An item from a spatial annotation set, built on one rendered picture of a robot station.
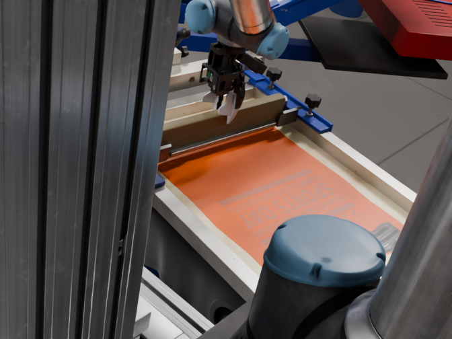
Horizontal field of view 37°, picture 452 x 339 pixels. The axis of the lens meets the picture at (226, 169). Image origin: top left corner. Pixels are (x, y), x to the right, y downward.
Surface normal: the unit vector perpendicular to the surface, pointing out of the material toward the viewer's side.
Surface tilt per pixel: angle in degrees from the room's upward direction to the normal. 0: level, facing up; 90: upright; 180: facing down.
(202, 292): 96
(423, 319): 90
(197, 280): 96
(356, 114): 0
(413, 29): 0
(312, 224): 8
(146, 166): 90
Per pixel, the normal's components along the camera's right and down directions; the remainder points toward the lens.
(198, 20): -0.61, 0.36
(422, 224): -0.94, 0.04
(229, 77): 0.62, 0.54
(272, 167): 0.18, -0.80
